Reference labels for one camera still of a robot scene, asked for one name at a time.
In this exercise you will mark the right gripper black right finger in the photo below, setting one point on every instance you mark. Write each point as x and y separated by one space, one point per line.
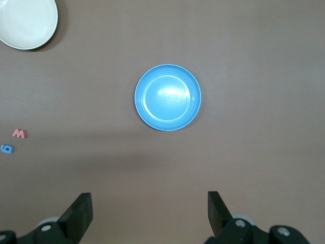
215 213

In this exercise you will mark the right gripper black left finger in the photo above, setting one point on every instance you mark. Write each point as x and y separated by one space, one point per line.
78 216

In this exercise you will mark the red foam letter m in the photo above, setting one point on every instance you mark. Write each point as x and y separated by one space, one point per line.
19 134

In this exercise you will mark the blue foam letter g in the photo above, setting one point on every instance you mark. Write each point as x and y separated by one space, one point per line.
2 148

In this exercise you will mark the blue plate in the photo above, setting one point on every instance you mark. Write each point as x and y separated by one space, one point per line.
167 99

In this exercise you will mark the beige plate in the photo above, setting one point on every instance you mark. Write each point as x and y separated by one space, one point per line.
25 23

